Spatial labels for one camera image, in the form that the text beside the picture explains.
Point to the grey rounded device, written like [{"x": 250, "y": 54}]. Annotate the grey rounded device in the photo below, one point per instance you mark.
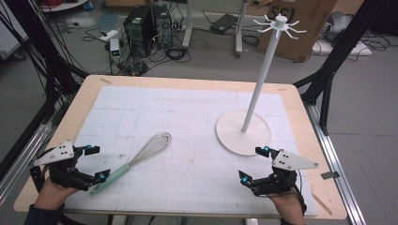
[{"x": 339, "y": 25}]

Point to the white power strip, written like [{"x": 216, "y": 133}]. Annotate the white power strip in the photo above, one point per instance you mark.
[{"x": 109, "y": 35}]

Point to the white flat board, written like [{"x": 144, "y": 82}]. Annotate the white flat board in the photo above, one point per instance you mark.
[{"x": 359, "y": 50}]

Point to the black flat case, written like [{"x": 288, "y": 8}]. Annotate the black flat case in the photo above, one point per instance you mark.
[{"x": 223, "y": 23}]

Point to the person's left hand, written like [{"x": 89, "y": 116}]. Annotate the person's left hand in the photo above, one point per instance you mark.
[{"x": 53, "y": 193}]

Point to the grey tape piece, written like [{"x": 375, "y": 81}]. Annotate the grey tape piece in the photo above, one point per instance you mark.
[{"x": 330, "y": 175}]

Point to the white utensil stand with hooks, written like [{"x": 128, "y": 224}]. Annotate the white utensil stand with hooks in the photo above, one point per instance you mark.
[{"x": 259, "y": 84}]

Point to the white grid mat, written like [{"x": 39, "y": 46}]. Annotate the white grid mat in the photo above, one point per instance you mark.
[{"x": 187, "y": 162}]

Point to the white device with green display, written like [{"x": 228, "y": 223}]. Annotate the white device with green display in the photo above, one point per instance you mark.
[{"x": 114, "y": 50}]

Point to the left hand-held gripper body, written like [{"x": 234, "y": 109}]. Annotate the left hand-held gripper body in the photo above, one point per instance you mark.
[{"x": 62, "y": 168}]

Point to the aluminium rail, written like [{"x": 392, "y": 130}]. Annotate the aluminium rail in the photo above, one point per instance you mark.
[
  {"x": 331, "y": 156},
  {"x": 22, "y": 159}
]

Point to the person's right hand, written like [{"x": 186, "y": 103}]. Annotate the person's right hand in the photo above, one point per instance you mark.
[{"x": 289, "y": 206}]

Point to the wooden strip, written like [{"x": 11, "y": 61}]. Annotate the wooden strip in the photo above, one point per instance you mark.
[{"x": 322, "y": 203}]

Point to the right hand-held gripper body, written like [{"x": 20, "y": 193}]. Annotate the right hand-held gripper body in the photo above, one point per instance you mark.
[{"x": 281, "y": 178}]

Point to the narrow black computer tower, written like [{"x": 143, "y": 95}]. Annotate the narrow black computer tower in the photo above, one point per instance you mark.
[{"x": 162, "y": 26}]

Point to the white metal stand leg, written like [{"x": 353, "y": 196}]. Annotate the white metal stand leg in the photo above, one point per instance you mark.
[
  {"x": 240, "y": 31},
  {"x": 187, "y": 28}
]

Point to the large black computer tower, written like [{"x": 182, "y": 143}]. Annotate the large black computer tower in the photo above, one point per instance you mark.
[{"x": 139, "y": 31}]

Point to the brown cardboard box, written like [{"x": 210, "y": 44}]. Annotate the brown cardboard box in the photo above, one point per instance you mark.
[{"x": 300, "y": 28}]

